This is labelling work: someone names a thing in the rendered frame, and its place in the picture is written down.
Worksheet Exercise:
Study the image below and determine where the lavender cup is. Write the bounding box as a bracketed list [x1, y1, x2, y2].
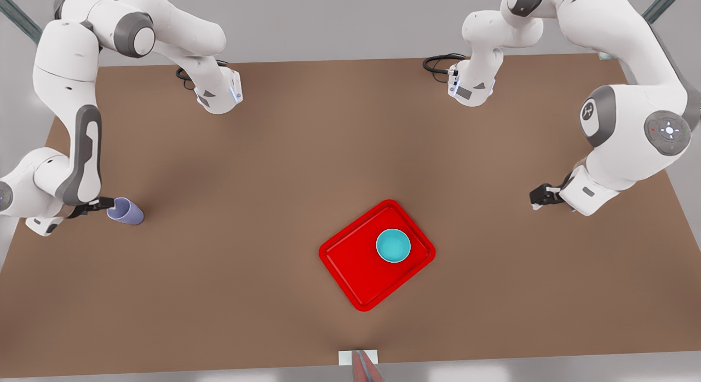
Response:
[106, 197, 145, 226]

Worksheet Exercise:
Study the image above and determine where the teal bowl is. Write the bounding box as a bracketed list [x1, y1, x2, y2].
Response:
[375, 228, 412, 264]

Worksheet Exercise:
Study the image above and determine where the red tray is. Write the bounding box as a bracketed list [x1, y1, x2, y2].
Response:
[318, 199, 437, 312]

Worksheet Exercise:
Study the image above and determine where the black cable loop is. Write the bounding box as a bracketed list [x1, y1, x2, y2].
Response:
[175, 60, 229, 91]
[422, 53, 468, 84]

